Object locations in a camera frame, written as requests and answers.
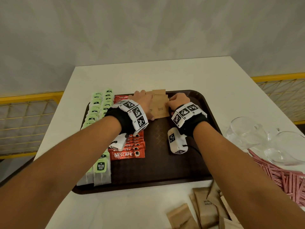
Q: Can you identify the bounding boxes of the person's left hand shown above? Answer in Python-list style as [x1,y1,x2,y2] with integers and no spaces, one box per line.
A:
[128,90,155,121]

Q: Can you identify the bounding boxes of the person's right hand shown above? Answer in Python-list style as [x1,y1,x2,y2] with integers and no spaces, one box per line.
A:
[167,93,191,116]

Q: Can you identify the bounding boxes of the square brown sugar packet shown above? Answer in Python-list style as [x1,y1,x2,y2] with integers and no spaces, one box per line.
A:
[152,94,170,118]
[147,100,156,118]

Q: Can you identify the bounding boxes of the row of red Nescafe sachets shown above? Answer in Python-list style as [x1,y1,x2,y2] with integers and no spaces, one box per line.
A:
[107,94,146,161]

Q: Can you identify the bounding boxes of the brown plastic tray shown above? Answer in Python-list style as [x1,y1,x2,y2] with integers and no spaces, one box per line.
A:
[72,90,222,195]

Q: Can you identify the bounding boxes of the clear glass cups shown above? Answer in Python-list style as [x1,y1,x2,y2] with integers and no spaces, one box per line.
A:
[225,116,305,166]

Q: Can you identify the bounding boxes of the neat rows of tea bags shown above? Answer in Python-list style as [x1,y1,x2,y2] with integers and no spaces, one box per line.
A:
[76,89,114,187]

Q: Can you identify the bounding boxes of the pile of brown sugar packets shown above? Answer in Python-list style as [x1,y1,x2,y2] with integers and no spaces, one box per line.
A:
[166,181,243,229]

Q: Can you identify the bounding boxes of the pile of pink stirrer sticks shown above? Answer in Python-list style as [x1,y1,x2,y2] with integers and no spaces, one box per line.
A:
[247,148,305,207]

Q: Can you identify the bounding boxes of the person's right forearm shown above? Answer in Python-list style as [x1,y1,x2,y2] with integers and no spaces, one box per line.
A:
[192,121,305,229]

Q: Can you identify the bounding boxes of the person's left forearm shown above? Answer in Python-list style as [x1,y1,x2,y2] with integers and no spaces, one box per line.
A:
[0,116,122,229]

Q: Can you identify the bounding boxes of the right wristband with marker tiles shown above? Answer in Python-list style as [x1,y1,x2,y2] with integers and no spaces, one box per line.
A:
[171,101,208,137]

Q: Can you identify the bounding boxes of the wristband with marker tiles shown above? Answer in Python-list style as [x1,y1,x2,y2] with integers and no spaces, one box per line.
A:
[105,99,149,137]
[171,101,208,137]

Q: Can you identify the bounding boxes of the left wristband with marker tiles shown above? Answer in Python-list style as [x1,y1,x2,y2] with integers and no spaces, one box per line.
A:
[105,99,149,137]

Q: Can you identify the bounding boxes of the marker cube on right wrist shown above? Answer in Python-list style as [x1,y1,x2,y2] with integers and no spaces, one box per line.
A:
[167,127,189,155]

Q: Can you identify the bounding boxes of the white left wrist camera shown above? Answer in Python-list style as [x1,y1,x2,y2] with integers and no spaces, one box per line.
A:
[108,133,129,152]

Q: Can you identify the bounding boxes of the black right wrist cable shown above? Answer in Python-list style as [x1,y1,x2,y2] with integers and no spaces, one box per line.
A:
[185,145,202,155]

